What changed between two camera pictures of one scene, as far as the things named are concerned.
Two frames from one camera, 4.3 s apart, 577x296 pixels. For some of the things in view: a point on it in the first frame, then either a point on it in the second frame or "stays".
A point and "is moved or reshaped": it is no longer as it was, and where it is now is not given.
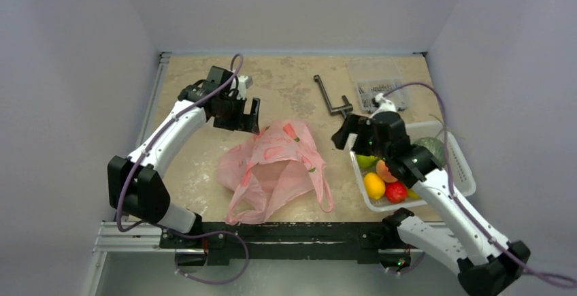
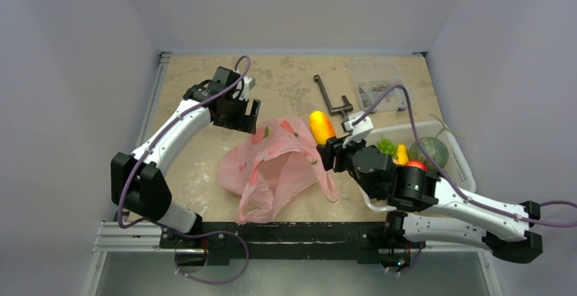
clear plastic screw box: [376, 75] stays
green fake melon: [435, 147] stays
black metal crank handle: [345, 107] stays
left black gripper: [243, 122] stays
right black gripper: [360, 130] → [336, 156]
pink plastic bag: [282, 160] is moved or reshaped
